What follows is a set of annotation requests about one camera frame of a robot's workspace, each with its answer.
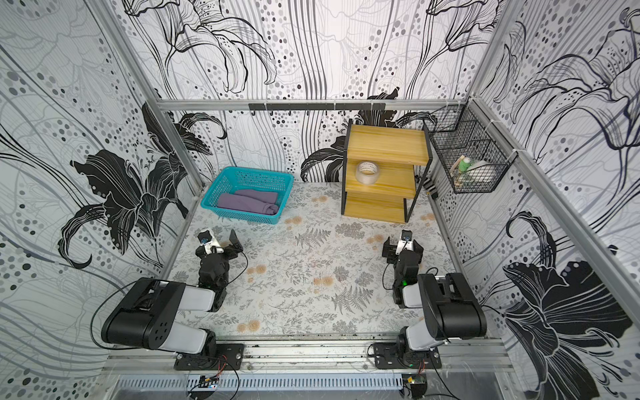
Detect purple long pants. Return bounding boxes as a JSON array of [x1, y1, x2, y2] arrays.
[[217, 189, 279, 216]]

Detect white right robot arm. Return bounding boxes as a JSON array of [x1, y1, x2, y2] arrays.
[[382, 231, 488, 353]]

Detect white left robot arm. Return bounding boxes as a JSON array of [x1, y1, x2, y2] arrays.
[[101, 230, 243, 357]]

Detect clear tape roll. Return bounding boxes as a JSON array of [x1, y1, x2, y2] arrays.
[[355, 161, 380, 185]]

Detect teal plastic basket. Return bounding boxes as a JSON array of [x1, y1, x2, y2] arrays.
[[200, 167, 294, 224]]

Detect floral patterned tablecloth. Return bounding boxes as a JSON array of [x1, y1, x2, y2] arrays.
[[157, 181, 473, 337]]

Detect wooden black-framed shelf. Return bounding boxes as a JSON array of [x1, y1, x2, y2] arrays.
[[341, 121, 433, 223]]

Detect small green circuit board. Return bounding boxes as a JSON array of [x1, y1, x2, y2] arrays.
[[196, 375, 220, 391]]

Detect green white bottle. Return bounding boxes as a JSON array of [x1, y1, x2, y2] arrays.
[[457, 157, 472, 182]]

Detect small black power module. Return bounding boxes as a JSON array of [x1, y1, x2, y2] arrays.
[[402, 373, 428, 399]]

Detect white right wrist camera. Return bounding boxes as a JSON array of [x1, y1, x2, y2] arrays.
[[395, 230, 414, 255]]

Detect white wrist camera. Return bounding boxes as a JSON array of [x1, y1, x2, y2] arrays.
[[395, 230, 414, 255], [196, 229, 223, 257]]

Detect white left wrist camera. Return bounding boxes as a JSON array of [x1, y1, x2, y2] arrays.
[[196, 229, 223, 257]]

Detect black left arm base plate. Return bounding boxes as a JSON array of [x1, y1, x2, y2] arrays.
[[173, 343, 245, 371]]

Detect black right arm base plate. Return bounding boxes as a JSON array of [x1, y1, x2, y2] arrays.
[[367, 342, 442, 371]]

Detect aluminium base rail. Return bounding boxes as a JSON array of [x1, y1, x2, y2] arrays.
[[103, 335, 515, 374]]

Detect black wire basket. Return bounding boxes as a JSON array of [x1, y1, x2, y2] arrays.
[[425, 100, 513, 194]]

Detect white slotted cable duct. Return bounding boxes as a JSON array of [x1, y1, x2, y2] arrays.
[[116, 373, 403, 393]]

